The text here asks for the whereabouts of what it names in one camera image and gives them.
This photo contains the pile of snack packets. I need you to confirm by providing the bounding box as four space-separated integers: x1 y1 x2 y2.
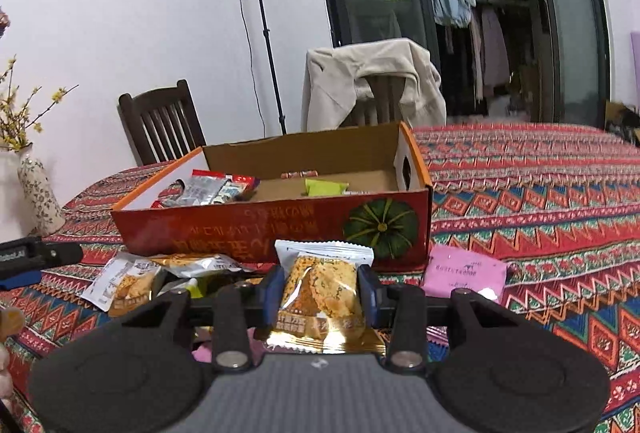
80 252 266 364

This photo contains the silver snack packet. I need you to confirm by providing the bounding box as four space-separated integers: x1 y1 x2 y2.
175 175 232 208

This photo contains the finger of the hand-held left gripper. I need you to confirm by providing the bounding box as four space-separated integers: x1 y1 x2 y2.
40 242 84 268
0 269 40 290

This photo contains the beige jacket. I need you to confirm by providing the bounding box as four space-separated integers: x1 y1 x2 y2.
301 39 447 132

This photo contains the wooden chair under jacket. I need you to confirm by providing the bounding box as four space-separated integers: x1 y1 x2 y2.
345 75 406 126

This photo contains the purple rolled yoga mat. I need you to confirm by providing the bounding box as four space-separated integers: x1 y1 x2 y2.
631 30 640 106

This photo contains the pink flat plastic pouch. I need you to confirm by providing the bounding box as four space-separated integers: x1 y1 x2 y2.
421 244 508 304

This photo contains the golden cracker packet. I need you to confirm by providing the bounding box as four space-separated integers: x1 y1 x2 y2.
265 240 386 355

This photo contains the pale pink hanging dress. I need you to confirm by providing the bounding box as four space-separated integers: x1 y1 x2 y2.
470 8 511 88

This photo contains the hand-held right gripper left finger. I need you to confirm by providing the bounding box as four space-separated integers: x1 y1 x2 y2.
112 264 287 373

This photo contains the pink and yellow flower bouquet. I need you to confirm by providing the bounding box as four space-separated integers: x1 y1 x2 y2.
0 8 80 151

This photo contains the red snack packet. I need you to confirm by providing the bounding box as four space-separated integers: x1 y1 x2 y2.
191 169 262 202

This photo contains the white vase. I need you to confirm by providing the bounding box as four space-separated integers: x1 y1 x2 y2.
0 148 26 241

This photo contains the green snack packet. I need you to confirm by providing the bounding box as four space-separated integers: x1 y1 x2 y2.
305 179 349 196

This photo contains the dark wooden chair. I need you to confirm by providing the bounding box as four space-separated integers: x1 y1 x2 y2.
118 79 207 166

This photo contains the floral ceramic vase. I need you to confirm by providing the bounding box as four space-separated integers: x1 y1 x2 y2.
17 155 66 236

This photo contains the brown cardboard box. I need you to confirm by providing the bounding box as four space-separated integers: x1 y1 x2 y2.
605 100 640 144

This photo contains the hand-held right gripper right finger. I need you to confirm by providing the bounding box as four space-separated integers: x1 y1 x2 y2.
356 264 533 373

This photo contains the red orange cardboard box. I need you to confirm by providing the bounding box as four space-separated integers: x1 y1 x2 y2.
111 121 433 274

